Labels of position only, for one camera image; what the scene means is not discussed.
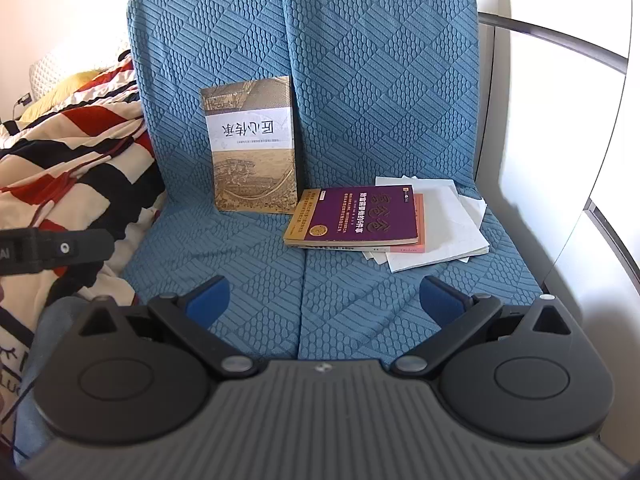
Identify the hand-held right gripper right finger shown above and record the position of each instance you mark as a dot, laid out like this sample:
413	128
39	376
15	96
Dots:
440	300

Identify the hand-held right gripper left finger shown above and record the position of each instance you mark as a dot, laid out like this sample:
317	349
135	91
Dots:
210	297

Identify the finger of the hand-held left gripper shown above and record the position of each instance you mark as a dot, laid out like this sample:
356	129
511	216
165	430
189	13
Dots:
60	247

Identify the white paper sheet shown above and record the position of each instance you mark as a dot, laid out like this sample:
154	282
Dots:
450	230
400	181

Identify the white cartoon-cover book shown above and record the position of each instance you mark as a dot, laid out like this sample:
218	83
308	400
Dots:
421	225

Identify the purple book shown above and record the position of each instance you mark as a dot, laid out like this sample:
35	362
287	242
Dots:
360	215

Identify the beige painting-cover book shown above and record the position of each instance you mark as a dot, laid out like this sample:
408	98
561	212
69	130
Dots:
250	160

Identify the red black striped blanket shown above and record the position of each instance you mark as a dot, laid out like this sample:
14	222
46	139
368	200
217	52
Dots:
75	180

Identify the white printed cloth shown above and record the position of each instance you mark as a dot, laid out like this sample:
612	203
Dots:
12	340

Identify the yellow pillow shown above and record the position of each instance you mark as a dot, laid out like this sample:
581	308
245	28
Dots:
65	92

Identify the white textured pillow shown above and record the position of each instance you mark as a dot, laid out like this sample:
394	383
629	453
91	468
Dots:
65	60

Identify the blue textured sofa cover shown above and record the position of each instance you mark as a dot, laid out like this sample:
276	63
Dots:
350	85

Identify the black frame strip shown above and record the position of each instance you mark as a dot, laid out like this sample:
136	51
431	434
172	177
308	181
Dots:
560	35
615	232

